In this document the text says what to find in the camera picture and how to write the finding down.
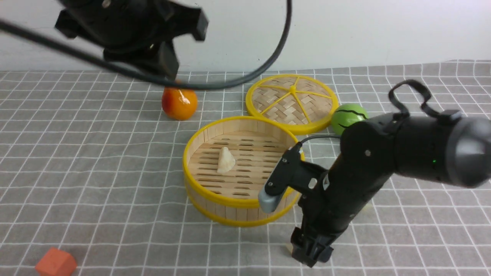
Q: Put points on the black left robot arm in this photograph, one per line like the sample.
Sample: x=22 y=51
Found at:
x=138 y=33

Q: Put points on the grey checked tablecloth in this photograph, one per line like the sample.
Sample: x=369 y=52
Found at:
x=91 y=165

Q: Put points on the bamboo steamer tray yellow rim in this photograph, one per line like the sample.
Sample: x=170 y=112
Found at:
x=232 y=198

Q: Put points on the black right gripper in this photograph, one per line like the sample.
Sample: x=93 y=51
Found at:
x=325 y=219

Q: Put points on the orange foam block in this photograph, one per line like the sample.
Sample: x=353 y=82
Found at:
x=56 y=263

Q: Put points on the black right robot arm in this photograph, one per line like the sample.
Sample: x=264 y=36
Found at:
x=449 y=149

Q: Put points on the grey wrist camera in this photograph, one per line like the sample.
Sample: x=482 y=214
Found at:
x=290 y=171

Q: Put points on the orange toy pear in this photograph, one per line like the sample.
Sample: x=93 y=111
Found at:
x=179 y=104

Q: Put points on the white dumpling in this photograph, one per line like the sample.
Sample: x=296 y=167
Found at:
x=226 y=161

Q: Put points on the woven bamboo steamer lid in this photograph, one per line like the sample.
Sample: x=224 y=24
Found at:
x=299 y=103

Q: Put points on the green toy watermelon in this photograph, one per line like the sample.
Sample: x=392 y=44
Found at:
x=346 y=115

